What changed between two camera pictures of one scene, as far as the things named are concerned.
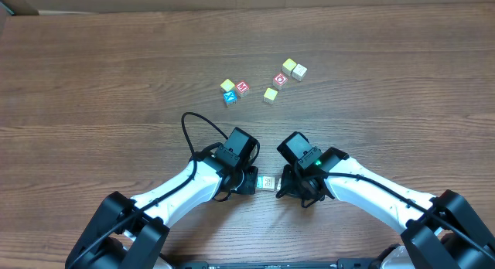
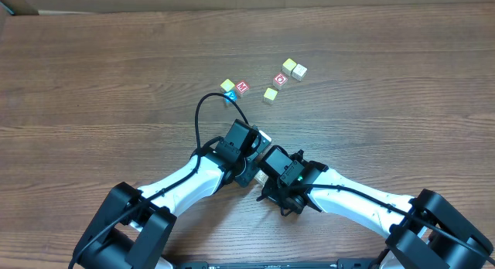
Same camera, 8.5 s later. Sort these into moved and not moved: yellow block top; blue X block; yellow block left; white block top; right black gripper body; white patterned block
Moved: white patterned block; right black gripper body
Not moved: white block top; yellow block top; yellow block left; blue X block
